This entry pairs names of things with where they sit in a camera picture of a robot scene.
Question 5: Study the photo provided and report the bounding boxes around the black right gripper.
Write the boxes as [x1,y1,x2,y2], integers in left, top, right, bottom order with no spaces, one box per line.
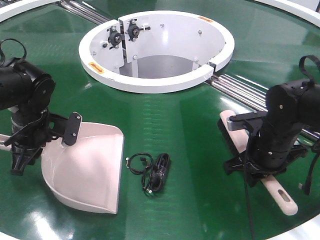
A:
[223,144,308,187]

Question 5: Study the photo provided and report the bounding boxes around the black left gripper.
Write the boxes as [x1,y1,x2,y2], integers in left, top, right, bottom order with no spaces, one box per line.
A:
[4,108,82,176]

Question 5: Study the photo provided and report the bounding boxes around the pink hand brush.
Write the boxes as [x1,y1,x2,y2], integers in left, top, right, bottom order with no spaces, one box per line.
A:
[218,110,305,216]

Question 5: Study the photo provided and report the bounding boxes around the pink dustpan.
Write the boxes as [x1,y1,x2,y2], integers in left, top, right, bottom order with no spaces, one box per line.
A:
[41,122,125,214]

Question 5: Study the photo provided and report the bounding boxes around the black cable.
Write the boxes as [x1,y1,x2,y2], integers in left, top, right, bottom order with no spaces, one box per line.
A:
[141,152,172,195]

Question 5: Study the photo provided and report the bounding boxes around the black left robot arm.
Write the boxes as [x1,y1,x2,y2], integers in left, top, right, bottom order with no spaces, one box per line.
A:
[0,52,82,176]

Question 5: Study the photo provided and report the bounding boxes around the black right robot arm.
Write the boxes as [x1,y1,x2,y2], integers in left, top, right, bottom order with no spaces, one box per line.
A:
[223,55,320,187]

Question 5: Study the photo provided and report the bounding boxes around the steel conveyor rollers right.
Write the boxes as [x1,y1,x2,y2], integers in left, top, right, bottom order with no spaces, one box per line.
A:
[204,73,320,145]

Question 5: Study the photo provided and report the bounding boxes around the steel conveyor rollers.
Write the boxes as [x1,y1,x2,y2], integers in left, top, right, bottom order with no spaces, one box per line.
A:
[204,73,320,145]
[57,0,111,25]

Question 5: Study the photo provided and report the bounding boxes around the steel conveyor rollers left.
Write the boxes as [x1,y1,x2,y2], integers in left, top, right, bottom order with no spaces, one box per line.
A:
[57,0,111,25]

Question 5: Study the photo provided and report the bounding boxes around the left black bearing block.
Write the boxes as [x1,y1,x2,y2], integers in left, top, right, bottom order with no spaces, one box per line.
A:
[108,26,122,50]

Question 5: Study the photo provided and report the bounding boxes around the black bearing block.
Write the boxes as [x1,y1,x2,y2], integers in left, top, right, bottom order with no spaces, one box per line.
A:
[126,19,151,42]
[108,26,122,50]

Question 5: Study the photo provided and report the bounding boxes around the right black bearing block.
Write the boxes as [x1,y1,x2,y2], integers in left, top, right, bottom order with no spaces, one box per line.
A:
[126,19,151,42]

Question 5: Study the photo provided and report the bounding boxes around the white outer rim left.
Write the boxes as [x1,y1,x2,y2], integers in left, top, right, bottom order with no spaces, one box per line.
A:
[0,0,57,22]

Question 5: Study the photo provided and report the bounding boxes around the white rim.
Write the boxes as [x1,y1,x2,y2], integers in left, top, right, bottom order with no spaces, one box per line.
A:
[256,0,320,28]
[0,0,57,22]

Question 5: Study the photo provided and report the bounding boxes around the white outer rim right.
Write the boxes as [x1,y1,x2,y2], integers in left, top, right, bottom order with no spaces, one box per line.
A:
[256,0,320,28]

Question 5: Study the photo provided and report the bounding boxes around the thin black wire loop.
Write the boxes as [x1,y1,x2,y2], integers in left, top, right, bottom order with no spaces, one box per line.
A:
[125,152,154,174]

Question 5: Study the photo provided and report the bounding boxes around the white inner conveyor ring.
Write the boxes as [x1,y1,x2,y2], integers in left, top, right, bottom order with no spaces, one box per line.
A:
[78,10,236,94]

